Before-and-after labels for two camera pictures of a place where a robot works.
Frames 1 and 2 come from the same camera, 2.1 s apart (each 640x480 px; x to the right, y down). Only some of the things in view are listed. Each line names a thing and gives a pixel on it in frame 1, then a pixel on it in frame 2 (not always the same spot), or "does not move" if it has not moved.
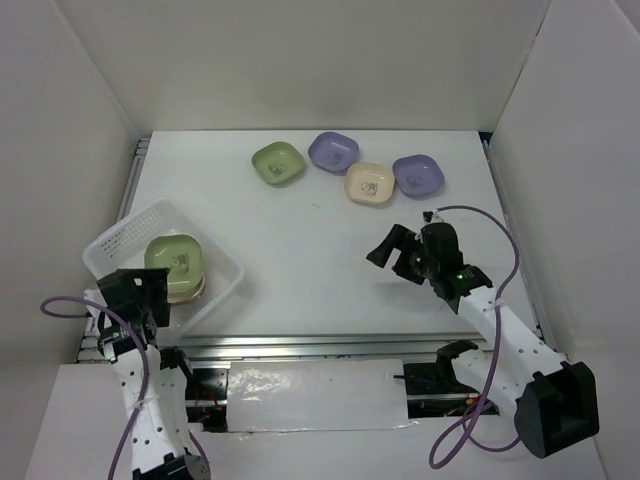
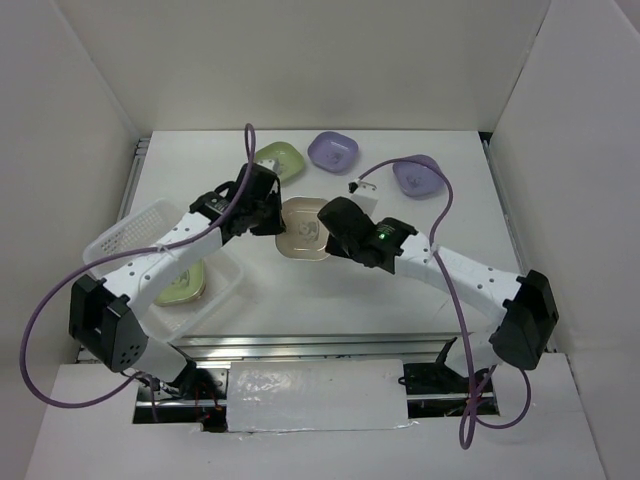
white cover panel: x=315 y=395 does not move
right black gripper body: x=422 y=263 -> x=339 y=247
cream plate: x=369 y=183 -> x=306 y=237
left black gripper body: x=153 y=290 -> x=266 y=215
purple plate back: x=333 y=152 does not move
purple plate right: x=418 y=175 does not move
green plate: x=278 y=162 does not move
